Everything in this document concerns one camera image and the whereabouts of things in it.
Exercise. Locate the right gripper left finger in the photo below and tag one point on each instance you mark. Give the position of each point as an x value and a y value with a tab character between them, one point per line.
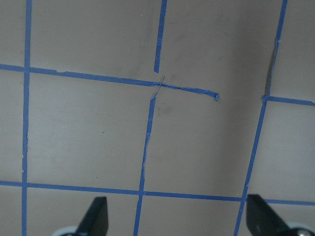
95	221

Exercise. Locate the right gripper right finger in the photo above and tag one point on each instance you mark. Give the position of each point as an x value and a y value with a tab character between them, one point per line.
261	219

